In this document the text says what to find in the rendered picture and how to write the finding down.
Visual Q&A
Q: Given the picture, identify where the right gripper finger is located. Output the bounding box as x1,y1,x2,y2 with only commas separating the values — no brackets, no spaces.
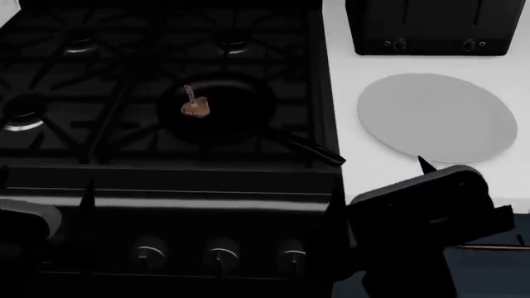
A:
326,182,349,247
417,154,438,176

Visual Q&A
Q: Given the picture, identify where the grey round plate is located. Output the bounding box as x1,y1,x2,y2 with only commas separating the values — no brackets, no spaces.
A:
356,72,519,164

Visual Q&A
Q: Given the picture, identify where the black stove knob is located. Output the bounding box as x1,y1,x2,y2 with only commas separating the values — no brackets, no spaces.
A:
201,237,241,271
276,238,310,270
131,234,169,268

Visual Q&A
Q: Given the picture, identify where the round stove burner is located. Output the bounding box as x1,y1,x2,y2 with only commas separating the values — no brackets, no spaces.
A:
0,92,49,133
60,35,103,55
218,36,258,56

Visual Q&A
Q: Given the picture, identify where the black gas stove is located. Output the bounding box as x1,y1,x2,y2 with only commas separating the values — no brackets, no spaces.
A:
0,0,349,282

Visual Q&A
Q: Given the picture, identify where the black frying pan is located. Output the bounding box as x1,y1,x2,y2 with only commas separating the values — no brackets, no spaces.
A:
156,77,347,166

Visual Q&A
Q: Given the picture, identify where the black cast iron grate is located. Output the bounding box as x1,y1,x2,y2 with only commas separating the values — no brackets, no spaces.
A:
89,8,322,167
0,8,140,164

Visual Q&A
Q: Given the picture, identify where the brown mushroom piece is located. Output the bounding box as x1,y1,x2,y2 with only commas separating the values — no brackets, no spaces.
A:
181,84,210,119

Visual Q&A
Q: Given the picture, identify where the black toaster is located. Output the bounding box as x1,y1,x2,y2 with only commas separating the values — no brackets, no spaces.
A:
346,0,521,57

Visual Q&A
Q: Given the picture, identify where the brass cabinet handle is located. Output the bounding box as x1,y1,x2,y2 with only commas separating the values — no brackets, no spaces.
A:
456,244,530,251

